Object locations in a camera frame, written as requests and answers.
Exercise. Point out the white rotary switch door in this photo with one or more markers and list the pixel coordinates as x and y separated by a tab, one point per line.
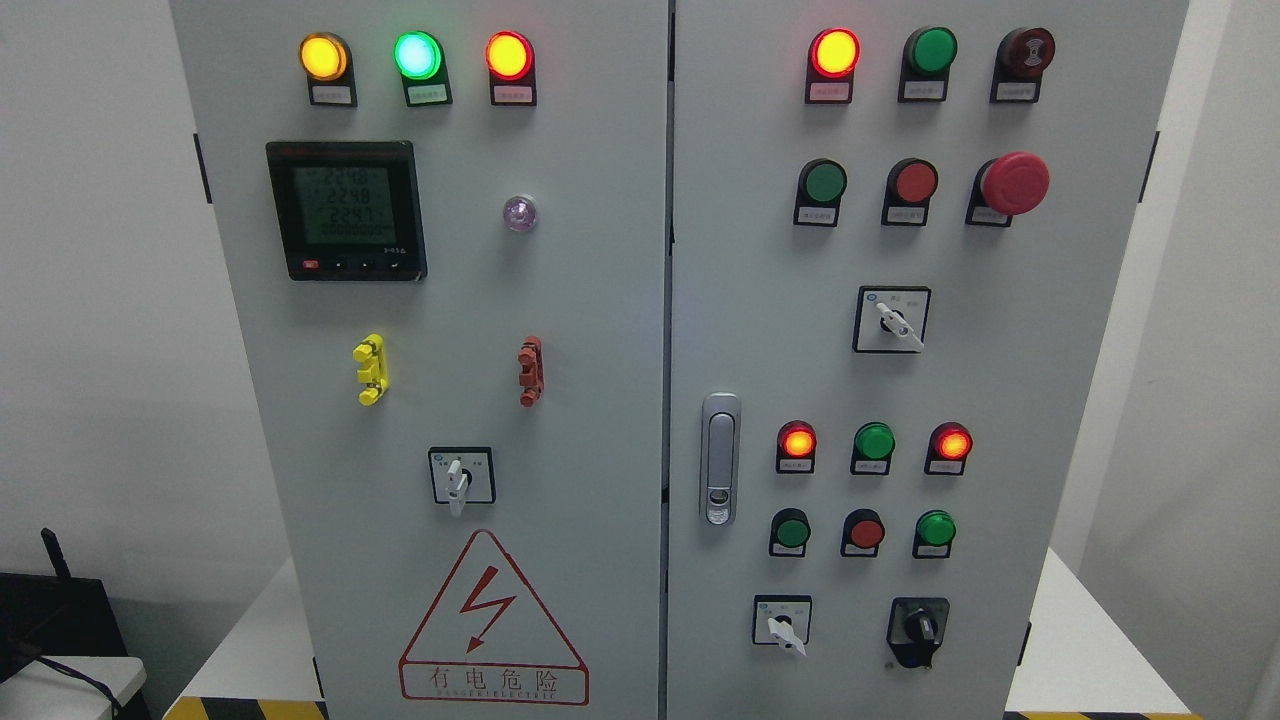
462	476

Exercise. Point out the lit green indicator light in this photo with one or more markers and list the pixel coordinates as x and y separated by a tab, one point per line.
421	64

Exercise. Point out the yellow indicator light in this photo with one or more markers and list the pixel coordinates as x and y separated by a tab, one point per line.
327	62

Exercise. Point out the grey electrical control cabinet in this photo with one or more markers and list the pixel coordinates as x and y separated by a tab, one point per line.
663	156

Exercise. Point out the red terminal connector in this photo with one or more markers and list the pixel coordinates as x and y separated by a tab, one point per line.
531	375

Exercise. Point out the lit red indicator lower left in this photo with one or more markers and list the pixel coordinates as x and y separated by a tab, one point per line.
796	448

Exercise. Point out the lit red indicator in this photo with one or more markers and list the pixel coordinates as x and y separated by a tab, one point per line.
796	448
948	449

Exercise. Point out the clear white indicator lamp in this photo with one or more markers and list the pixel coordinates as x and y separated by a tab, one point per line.
520	213

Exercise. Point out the green push button lower left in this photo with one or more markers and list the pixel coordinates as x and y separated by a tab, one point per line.
790	532

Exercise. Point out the green push button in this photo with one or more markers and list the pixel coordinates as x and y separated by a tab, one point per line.
820	185
934	535
790	532

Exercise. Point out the green indicator lower middle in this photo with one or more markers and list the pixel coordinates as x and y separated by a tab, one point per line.
872	450

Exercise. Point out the green push button upper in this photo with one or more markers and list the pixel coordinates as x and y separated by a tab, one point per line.
820	185

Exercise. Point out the yellow terminal connector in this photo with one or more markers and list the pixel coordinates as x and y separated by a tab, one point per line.
371	360

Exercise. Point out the red push button lower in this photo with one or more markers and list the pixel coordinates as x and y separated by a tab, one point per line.
863	534

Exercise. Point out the red push button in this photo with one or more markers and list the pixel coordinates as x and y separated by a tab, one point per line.
863	534
908	191

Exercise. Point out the red electric danger warning sticker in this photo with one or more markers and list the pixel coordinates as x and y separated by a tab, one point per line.
487	637

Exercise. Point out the lit red indicator lower right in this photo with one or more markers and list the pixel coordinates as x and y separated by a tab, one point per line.
948	449

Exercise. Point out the red push button upper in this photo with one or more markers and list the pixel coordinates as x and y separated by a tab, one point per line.
908	191

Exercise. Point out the black digital power meter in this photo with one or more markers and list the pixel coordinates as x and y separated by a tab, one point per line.
348	211

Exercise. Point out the red indicator light left door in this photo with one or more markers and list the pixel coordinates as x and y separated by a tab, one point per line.
510	60

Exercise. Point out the red indicator light door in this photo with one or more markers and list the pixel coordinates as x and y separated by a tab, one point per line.
510	60
830	69

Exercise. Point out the green push button lower right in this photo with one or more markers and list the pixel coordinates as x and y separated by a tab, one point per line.
934	535

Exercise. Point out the red indicator light right door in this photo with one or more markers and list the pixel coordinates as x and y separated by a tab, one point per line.
830	69

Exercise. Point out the red emergency stop button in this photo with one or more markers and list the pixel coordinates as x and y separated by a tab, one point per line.
1007	187

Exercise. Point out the green indicator light top right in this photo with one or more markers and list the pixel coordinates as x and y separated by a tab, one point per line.
927	57

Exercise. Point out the dark red buzzer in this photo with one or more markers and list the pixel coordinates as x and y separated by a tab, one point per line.
1022	57

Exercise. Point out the black device with antenna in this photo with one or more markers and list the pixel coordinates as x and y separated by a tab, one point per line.
55	615

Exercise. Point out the white box lower left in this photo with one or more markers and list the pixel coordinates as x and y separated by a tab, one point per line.
38	692

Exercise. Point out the silver door lock handle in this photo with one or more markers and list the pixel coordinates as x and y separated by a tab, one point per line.
719	457

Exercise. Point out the white rotary switch upper right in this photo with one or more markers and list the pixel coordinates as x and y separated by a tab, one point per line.
891	319

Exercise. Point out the white rotary switch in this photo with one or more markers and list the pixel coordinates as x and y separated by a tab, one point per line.
782	621
891	319

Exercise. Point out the white rotary switch lower right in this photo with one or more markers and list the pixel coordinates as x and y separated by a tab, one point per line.
782	621

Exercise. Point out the black selector knob switch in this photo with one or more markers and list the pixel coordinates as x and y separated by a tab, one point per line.
916	629

